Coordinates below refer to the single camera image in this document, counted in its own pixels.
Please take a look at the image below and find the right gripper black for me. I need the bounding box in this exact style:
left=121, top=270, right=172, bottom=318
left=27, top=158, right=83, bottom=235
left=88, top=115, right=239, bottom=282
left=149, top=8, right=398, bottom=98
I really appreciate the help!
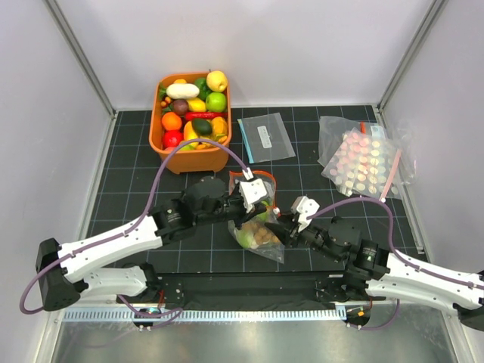
left=264, top=209, right=343, bottom=262

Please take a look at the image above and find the brown toy longan bunch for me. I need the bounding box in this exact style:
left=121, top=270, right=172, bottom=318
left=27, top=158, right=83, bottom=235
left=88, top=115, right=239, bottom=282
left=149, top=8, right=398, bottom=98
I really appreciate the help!
left=242, top=221, right=280, bottom=249

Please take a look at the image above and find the orange zipper clear bag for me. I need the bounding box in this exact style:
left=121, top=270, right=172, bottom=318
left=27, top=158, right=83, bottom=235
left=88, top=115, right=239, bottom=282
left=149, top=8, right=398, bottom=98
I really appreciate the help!
left=228, top=170, right=284, bottom=263

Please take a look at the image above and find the toy cauliflower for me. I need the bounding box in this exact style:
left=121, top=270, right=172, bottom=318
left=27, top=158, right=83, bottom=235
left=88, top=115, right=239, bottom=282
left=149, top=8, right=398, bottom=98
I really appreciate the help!
left=234, top=228, right=254, bottom=250

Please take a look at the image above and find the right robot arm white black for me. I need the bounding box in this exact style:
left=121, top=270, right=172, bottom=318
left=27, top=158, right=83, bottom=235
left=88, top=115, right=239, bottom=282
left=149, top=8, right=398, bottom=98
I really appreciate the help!
left=265, top=215, right=483, bottom=330

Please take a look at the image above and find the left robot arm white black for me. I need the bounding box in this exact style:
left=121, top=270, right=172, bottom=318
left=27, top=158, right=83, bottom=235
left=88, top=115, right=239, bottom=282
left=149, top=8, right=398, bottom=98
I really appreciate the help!
left=36, top=177, right=274, bottom=312

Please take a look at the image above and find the blue zipper clear bag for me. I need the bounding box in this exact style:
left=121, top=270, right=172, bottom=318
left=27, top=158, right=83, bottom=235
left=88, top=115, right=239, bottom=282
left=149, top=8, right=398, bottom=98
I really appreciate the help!
left=237, top=113, right=296, bottom=164

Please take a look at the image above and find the polka dot zip bag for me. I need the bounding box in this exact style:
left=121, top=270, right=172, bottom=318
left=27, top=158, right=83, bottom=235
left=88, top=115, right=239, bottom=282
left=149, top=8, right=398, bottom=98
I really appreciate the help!
left=321, top=128, right=402, bottom=202

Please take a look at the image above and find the clear crumpled plastic bag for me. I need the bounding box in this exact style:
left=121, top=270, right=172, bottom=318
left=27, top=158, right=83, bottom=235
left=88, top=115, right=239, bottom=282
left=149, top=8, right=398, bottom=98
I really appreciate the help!
left=318, top=116, right=417, bottom=185

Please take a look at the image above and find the orange plastic basket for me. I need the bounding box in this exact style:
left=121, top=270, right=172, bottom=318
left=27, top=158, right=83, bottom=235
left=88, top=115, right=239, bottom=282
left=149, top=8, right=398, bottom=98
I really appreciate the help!
left=148, top=70, right=229, bottom=174

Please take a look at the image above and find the red toy chili pepper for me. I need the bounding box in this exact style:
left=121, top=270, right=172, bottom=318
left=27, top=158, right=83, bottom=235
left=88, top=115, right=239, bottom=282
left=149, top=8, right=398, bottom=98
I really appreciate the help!
left=184, top=111, right=228, bottom=121

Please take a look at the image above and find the green toy apple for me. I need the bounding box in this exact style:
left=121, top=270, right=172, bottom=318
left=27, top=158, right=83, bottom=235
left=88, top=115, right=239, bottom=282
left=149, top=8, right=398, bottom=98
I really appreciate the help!
left=205, top=92, right=227, bottom=113

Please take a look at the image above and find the yellow toy lemon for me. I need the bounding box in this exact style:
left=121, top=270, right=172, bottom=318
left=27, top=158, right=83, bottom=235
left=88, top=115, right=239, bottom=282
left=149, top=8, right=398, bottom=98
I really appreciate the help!
left=187, top=98, right=206, bottom=112

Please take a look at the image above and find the dark purple toy onion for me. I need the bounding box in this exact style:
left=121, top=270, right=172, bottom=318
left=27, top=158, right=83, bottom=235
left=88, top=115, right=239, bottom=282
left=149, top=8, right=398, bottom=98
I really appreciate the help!
left=172, top=99, right=189, bottom=116

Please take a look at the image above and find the yellow toy pear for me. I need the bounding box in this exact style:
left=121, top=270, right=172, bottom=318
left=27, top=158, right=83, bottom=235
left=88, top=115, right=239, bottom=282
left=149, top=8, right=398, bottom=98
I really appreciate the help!
left=206, top=70, right=228, bottom=93

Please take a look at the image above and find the white toy radish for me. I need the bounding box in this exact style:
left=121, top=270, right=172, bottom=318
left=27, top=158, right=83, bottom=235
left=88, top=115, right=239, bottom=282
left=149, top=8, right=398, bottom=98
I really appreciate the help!
left=166, top=83, right=200, bottom=99

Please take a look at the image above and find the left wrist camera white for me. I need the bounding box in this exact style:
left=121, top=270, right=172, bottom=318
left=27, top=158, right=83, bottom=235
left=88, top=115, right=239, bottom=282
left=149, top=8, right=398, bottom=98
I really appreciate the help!
left=238, top=168, right=269, bottom=212

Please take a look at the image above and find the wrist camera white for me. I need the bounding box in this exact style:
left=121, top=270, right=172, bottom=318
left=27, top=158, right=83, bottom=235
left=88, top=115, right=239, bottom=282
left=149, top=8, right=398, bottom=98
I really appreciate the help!
left=238, top=168, right=269, bottom=212
left=290, top=196, right=320, bottom=232

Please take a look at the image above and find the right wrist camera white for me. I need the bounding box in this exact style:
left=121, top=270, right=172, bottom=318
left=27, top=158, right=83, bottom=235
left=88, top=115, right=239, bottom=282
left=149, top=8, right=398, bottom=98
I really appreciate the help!
left=290, top=196, right=320, bottom=232

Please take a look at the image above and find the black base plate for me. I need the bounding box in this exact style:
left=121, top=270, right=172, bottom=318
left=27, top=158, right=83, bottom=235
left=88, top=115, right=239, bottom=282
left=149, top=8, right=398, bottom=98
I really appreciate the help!
left=126, top=271, right=370, bottom=312

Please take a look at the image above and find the aluminium frame rail front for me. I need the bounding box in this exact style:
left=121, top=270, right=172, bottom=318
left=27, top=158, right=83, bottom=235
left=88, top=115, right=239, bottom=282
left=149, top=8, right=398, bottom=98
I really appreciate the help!
left=45, top=283, right=461, bottom=322

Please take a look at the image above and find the left aluminium frame post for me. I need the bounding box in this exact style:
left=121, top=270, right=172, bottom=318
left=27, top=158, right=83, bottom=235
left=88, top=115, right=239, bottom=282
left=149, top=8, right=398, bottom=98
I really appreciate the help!
left=43, top=0, right=118, bottom=118

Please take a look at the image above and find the aluminium frame post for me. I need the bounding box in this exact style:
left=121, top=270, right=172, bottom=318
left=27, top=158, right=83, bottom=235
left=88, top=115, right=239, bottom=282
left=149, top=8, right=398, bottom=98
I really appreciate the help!
left=43, top=0, right=118, bottom=118
left=376, top=0, right=449, bottom=113

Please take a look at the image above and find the right aluminium frame post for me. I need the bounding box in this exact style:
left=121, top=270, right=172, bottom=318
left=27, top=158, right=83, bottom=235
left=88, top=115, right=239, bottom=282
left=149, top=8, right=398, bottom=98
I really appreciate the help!
left=376, top=0, right=449, bottom=113

